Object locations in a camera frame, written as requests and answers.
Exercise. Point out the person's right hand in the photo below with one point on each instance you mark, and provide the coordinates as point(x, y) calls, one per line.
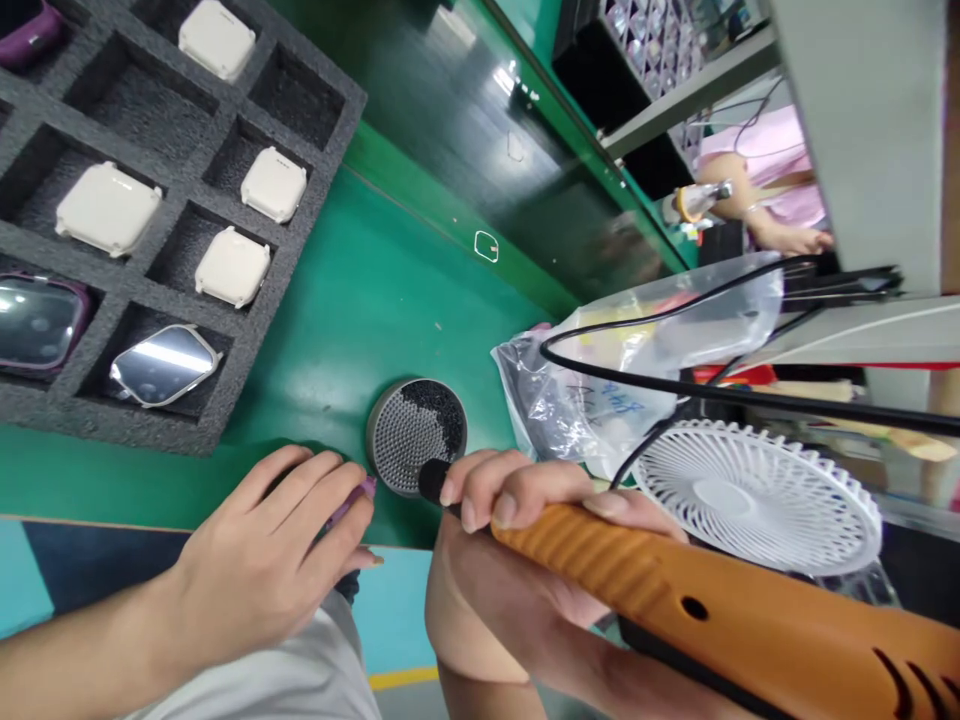
point(495, 607)

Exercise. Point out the person's left hand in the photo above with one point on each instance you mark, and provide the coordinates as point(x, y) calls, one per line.
point(247, 555)

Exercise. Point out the small purple watch case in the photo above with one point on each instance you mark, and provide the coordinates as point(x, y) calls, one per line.
point(352, 501)

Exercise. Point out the orange electric screwdriver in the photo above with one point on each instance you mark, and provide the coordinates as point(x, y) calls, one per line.
point(675, 585)

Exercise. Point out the person's body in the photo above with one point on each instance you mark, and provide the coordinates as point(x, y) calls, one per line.
point(300, 675)

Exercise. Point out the round grey screw dish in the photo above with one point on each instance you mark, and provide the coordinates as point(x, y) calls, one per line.
point(412, 439)

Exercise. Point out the silver watch with glass screen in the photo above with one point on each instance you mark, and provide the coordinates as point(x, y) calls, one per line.
point(163, 365)

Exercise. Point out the clear plastic bag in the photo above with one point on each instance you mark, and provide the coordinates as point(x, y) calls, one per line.
point(570, 405)

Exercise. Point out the white round desk fan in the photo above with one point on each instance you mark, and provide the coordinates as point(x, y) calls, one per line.
point(757, 502)

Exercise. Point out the cream watch case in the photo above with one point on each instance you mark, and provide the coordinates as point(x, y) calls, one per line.
point(231, 267)
point(273, 184)
point(109, 210)
point(217, 37)

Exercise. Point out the purple watch with glass screen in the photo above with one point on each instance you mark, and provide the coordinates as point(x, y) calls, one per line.
point(34, 324)

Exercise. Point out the red flat box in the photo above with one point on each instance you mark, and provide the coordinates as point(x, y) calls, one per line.
point(739, 374)

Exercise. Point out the black foam compartment tray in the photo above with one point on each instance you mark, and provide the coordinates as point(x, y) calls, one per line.
point(172, 112)

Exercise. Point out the black conveyor belt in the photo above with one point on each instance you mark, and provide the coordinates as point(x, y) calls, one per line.
point(465, 120)

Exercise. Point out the purple watch back case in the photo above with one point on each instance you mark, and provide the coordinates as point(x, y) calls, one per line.
point(26, 34)

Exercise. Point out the shelf with parts bins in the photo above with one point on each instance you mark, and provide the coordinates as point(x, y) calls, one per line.
point(660, 45)

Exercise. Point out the white workstation frame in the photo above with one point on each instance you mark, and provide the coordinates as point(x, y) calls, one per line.
point(877, 127)

